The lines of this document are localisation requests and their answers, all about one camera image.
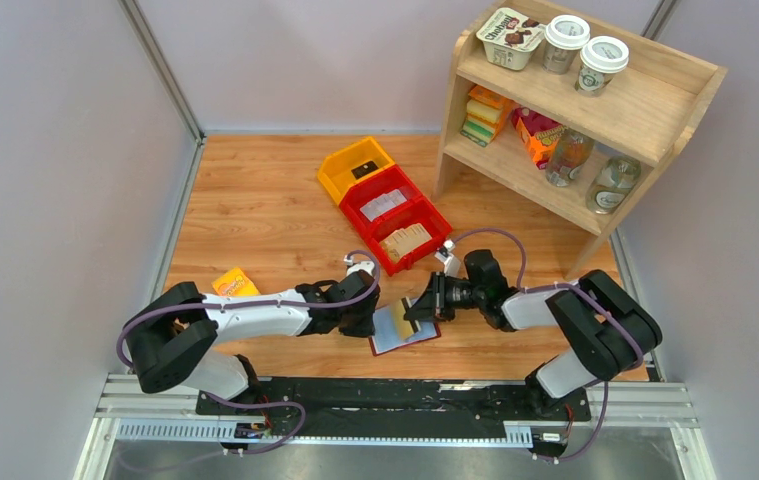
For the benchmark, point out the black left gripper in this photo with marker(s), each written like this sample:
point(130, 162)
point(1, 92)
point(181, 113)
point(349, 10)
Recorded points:
point(366, 328)

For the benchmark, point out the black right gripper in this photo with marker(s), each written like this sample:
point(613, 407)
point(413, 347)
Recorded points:
point(432, 303)

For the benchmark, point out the red leather card holder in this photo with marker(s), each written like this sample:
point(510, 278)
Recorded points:
point(393, 331)

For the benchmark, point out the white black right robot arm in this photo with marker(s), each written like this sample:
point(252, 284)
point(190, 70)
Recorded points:
point(608, 332)

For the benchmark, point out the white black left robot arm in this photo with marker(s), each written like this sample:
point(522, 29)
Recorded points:
point(171, 342)

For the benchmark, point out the gold card in bin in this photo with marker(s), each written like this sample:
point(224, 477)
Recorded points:
point(416, 235)

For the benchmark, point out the white card in bin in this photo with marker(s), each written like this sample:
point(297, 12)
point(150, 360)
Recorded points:
point(382, 204)

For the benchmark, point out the black card in bin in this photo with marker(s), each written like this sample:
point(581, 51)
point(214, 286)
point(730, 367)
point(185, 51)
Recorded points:
point(364, 169)

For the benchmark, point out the red plastic bin front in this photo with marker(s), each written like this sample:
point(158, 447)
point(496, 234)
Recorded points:
point(419, 211)

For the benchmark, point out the red plastic bin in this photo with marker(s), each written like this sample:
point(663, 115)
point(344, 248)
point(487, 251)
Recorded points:
point(419, 211)
point(383, 182)

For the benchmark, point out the red plastic bin middle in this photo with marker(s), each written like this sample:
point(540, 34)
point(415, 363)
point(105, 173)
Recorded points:
point(383, 182)

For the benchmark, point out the orange green snack box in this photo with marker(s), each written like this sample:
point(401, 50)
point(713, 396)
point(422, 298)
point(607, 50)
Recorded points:
point(235, 282)

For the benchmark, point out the yellow plastic bin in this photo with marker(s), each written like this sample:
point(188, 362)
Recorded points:
point(341, 170)

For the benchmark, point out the stack of sponges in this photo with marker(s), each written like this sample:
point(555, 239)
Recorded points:
point(486, 115)

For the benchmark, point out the orange snack bag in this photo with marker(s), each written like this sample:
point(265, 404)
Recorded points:
point(538, 133)

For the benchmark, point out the glass bottle left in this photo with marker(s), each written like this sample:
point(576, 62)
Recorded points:
point(572, 151)

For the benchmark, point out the glass bottle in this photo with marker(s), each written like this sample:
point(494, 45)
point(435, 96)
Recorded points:
point(612, 184)
point(572, 151)

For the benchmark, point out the glass bottle right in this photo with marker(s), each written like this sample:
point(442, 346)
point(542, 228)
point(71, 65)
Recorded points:
point(612, 184)

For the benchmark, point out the wooden shelf unit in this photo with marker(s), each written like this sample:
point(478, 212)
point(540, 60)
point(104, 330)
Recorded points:
point(649, 112)

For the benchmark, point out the Chobani yogurt cup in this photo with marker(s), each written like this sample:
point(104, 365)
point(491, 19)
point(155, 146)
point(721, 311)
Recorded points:
point(510, 38)

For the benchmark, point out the paper coffee cup left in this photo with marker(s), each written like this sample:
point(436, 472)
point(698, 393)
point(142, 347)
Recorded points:
point(565, 36)

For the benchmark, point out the paper coffee cup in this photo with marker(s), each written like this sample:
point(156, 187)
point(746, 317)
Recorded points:
point(565, 36)
point(602, 58)

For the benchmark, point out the paper coffee cup right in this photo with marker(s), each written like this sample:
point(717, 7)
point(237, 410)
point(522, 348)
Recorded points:
point(602, 58)

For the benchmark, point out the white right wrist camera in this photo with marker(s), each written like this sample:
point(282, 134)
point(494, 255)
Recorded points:
point(451, 263)

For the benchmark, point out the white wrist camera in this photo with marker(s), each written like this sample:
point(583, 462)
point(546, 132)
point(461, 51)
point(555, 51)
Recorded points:
point(451, 263)
point(354, 266)

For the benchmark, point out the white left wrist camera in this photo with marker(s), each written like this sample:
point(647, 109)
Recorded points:
point(354, 266)

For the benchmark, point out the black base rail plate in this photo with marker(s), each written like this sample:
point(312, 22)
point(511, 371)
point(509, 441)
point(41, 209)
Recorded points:
point(406, 408)

